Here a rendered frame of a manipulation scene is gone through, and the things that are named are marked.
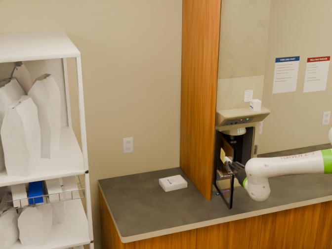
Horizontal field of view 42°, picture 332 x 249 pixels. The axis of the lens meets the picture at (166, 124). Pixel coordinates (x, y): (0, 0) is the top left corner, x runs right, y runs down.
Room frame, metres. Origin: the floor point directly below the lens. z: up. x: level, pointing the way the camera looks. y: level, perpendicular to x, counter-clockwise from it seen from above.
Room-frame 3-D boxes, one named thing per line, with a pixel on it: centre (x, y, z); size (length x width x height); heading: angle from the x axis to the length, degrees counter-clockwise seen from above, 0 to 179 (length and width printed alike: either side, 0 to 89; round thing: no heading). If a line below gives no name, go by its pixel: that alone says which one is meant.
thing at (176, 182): (2.60, -0.05, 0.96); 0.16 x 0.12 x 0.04; 113
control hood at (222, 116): (2.52, -0.48, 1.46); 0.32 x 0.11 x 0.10; 109
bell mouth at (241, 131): (2.68, -0.45, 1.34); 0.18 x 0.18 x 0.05
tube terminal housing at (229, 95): (2.70, -0.42, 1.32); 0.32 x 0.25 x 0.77; 109
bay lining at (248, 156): (2.69, -0.42, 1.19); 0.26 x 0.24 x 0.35; 109
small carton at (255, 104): (2.55, -0.55, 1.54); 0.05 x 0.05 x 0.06; 14
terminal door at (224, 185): (2.36, -0.35, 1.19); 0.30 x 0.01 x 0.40; 12
